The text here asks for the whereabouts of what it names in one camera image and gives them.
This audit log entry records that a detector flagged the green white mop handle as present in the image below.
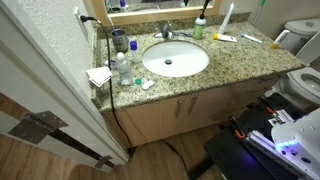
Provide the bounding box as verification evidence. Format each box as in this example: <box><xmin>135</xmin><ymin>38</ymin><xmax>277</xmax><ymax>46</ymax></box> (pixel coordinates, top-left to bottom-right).
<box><xmin>252</xmin><ymin>0</ymin><xmax>266</xmax><ymax>26</ymax></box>

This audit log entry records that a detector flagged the green soap pump bottle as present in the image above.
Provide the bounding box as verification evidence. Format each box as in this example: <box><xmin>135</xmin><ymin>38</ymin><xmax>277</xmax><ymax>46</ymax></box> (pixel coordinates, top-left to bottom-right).
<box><xmin>192</xmin><ymin>0</ymin><xmax>210</xmax><ymax>39</ymax></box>

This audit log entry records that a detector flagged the blue handle razor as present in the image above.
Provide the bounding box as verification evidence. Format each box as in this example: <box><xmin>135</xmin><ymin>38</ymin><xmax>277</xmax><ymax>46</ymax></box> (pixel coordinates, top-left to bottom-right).
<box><xmin>173</xmin><ymin>32</ymin><xmax>193</xmax><ymax>38</ymax></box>

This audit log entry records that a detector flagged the wood framed mirror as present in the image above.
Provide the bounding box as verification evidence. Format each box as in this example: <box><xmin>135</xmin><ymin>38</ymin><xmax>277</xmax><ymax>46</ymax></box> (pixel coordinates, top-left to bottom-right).
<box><xmin>83</xmin><ymin>0</ymin><xmax>224</xmax><ymax>27</ymax></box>

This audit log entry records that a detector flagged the grey metal cup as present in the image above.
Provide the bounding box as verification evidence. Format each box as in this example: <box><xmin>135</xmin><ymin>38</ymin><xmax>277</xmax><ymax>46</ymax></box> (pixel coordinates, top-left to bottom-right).
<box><xmin>111</xmin><ymin>29</ymin><xmax>129</xmax><ymax>52</ymax></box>

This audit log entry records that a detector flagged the clear plastic bottle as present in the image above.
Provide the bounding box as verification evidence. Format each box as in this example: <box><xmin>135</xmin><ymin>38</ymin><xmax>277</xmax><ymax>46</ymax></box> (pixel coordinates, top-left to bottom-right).
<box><xmin>116</xmin><ymin>52</ymin><xmax>133</xmax><ymax>85</ymax></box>

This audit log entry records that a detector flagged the tall white lotion tube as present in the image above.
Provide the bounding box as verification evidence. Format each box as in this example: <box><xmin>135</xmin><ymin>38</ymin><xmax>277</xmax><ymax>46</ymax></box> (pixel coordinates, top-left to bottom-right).
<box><xmin>218</xmin><ymin>2</ymin><xmax>234</xmax><ymax>34</ymax></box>

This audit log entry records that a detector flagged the small tube blue cap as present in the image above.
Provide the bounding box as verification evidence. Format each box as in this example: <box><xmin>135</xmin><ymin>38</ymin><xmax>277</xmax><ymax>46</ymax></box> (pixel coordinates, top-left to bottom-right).
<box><xmin>241</xmin><ymin>33</ymin><xmax>262</xmax><ymax>44</ymax></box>

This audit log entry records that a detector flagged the small white bottle blue cap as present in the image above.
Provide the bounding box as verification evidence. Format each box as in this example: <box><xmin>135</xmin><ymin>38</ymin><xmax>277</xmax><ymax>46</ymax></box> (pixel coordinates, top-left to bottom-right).
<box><xmin>129</xmin><ymin>41</ymin><xmax>139</xmax><ymax>62</ymax></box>

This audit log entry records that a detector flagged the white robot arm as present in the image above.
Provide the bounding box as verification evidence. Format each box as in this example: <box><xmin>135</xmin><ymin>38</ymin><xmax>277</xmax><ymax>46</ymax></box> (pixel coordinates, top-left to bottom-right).
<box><xmin>271</xmin><ymin>109</ymin><xmax>320</xmax><ymax>180</ymax></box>

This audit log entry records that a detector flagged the white door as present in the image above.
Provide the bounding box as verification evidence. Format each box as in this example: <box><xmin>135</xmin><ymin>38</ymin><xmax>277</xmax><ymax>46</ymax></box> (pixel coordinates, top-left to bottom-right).
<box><xmin>0</xmin><ymin>0</ymin><xmax>128</xmax><ymax>165</ymax></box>

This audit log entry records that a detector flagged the white tube yellow cap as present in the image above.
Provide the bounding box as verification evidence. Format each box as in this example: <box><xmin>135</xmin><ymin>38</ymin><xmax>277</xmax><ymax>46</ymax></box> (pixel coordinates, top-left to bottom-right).
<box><xmin>212</xmin><ymin>33</ymin><xmax>237</xmax><ymax>43</ymax></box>

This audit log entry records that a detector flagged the white toilet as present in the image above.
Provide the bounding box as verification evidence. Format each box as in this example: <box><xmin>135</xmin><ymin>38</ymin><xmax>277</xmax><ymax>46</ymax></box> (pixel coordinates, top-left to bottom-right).
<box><xmin>272</xmin><ymin>18</ymin><xmax>320</xmax><ymax>110</ymax></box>

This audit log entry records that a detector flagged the white oval sink basin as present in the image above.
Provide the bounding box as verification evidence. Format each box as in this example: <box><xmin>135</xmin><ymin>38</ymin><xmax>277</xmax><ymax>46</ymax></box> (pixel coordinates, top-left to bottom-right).
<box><xmin>142</xmin><ymin>41</ymin><xmax>210</xmax><ymax>77</ymax></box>

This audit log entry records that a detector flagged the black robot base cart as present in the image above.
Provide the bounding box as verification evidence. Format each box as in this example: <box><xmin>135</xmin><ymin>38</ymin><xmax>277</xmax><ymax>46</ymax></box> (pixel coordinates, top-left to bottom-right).
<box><xmin>205</xmin><ymin>94</ymin><xmax>319</xmax><ymax>180</ymax></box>

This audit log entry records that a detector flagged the wooden vanity cabinet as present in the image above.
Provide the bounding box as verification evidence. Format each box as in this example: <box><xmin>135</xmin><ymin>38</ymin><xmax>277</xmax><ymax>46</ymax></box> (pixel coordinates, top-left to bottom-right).
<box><xmin>99</xmin><ymin>71</ymin><xmax>288</xmax><ymax>149</ymax></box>

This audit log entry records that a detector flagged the chrome faucet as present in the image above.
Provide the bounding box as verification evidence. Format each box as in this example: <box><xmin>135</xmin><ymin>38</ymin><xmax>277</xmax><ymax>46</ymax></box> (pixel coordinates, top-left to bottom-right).
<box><xmin>154</xmin><ymin>21</ymin><xmax>174</xmax><ymax>40</ymax></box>

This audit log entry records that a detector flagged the white wall outlet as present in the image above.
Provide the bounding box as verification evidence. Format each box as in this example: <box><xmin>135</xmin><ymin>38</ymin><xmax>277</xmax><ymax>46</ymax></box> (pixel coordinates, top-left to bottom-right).
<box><xmin>74</xmin><ymin>6</ymin><xmax>88</xmax><ymax>41</ymax></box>

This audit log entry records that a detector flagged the upright tube yellow cap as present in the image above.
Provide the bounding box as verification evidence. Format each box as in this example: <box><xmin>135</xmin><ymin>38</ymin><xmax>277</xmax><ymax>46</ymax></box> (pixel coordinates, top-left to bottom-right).
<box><xmin>270</xmin><ymin>30</ymin><xmax>290</xmax><ymax>49</ymax></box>

